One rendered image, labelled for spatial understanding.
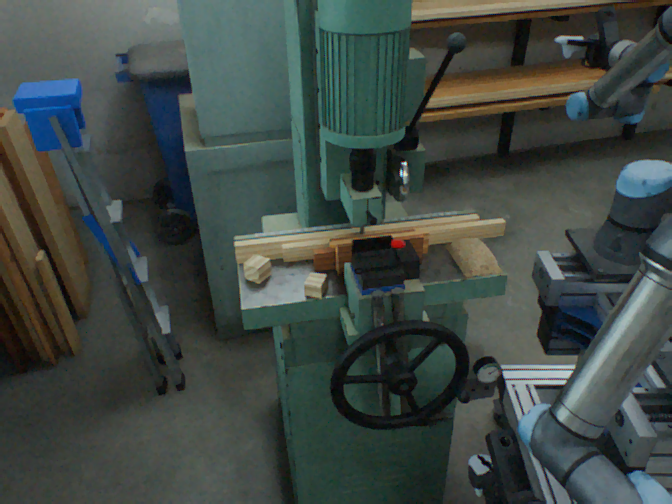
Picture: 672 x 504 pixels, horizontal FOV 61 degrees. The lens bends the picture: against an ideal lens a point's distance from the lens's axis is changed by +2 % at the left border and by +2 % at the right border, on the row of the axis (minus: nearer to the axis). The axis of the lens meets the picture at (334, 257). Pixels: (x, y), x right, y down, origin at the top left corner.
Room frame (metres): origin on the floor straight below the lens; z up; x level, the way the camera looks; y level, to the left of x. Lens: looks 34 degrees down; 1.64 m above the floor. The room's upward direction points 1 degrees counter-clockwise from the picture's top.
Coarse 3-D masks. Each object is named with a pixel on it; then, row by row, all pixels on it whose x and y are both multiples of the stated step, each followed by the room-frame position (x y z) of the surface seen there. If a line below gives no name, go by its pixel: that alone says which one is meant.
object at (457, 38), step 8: (448, 40) 1.05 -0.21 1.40; (456, 40) 1.04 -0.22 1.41; (464, 40) 1.04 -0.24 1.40; (448, 48) 1.05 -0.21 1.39; (456, 48) 1.04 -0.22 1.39; (464, 48) 1.04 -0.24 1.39; (448, 56) 1.07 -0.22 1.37; (448, 64) 1.09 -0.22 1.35; (440, 72) 1.11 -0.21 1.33; (432, 88) 1.14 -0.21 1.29; (424, 96) 1.18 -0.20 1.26; (424, 104) 1.19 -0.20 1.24; (416, 112) 1.22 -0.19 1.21; (416, 120) 1.23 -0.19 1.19; (408, 128) 1.27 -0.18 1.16; (416, 128) 1.30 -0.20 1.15; (408, 136) 1.28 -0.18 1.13; (416, 136) 1.29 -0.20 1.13; (400, 144) 1.28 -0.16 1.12; (408, 144) 1.28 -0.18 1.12; (416, 144) 1.28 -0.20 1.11
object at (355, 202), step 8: (344, 176) 1.21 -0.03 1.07; (344, 184) 1.18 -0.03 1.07; (344, 192) 1.17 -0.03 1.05; (352, 192) 1.13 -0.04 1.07; (360, 192) 1.12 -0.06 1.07; (368, 192) 1.12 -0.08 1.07; (376, 192) 1.12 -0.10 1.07; (344, 200) 1.18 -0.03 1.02; (352, 200) 1.09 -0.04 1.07; (360, 200) 1.10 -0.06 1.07; (368, 200) 1.10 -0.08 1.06; (376, 200) 1.10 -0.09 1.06; (352, 208) 1.09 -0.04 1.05; (360, 208) 1.09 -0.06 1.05; (368, 208) 1.10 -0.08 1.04; (376, 208) 1.10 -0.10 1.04; (352, 216) 1.09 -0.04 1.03; (360, 216) 1.09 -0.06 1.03; (376, 216) 1.10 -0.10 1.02; (352, 224) 1.09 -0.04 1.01; (360, 224) 1.09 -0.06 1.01; (368, 224) 1.10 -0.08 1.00
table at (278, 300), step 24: (240, 264) 1.10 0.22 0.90; (288, 264) 1.10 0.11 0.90; (312, 264) 1.09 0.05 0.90; (432, 264) 1.08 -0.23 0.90; (240, 288) 1.01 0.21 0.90; (264, 288) 1.00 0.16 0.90; (288, 288) 1.00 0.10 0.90; (336, 288) 1.00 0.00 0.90; (432, 288) 1.01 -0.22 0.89; (456, 288) 1.02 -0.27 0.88; (480, 288) 1.03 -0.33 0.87; (504, 288) 1.04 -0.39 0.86; (264, 312) 0.94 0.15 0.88; (288, 312) 0.95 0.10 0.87; (312, 312) 0.96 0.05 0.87; (336, 312) 0.97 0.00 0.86; (360, 336) 0.88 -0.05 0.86; (408, 336) 0.90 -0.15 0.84
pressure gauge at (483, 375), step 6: (480, 360) 0.99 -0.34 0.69; (486, 360) 0.98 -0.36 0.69; (492, 360) 0.98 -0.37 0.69; (474, 366) 0.98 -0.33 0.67; (480, 366) 0.97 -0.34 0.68; (486, 366) 0.97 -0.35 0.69; (492, 366) 0.97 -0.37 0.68; (498, 366) 0.97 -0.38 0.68; (480, 372) 0.97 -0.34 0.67; (486, 372) 0.97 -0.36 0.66; (498, 372) 0.97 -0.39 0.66; (480, 378) 0.97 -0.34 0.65; (486, 378) 0.97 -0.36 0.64; (492, 378) 0.97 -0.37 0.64
